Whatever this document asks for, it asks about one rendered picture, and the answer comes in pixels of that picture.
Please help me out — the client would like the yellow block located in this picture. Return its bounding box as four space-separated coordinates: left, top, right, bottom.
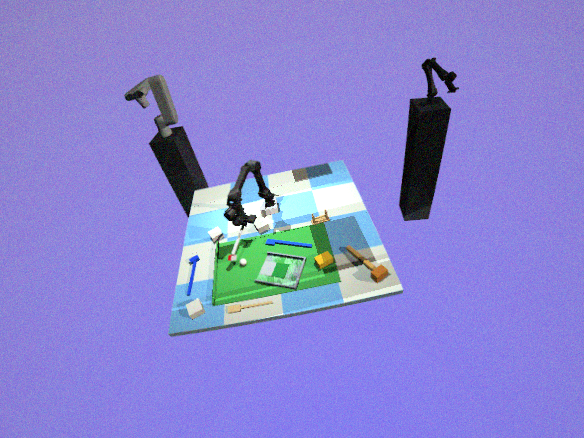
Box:
314 251 334 269

